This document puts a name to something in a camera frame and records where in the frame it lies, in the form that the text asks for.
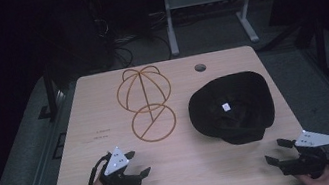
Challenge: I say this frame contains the black metal post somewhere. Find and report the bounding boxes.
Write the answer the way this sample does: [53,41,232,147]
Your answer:
[29,61,66,122]
[308,15,329,77]

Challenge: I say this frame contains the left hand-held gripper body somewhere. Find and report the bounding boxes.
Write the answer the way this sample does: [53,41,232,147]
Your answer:
[94,143,144,185]

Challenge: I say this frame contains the grey table cable hole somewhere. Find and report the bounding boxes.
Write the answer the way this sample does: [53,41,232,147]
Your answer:
[193,61,208,74]

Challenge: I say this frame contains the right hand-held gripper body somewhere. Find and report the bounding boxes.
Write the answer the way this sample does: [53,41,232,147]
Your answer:
[273,125,329,185]

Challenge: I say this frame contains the brown wire hat stand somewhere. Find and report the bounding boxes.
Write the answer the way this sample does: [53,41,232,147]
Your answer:
[111,62,181,148]

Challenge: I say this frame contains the person's right hand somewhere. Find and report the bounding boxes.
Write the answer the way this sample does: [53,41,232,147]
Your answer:
[294,163,329,185]

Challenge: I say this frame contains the black floor cables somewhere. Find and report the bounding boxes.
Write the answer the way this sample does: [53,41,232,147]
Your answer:
[109,27,175,70]

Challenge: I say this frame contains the black hat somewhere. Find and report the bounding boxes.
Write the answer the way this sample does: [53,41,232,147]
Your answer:
[183,67,281,153]

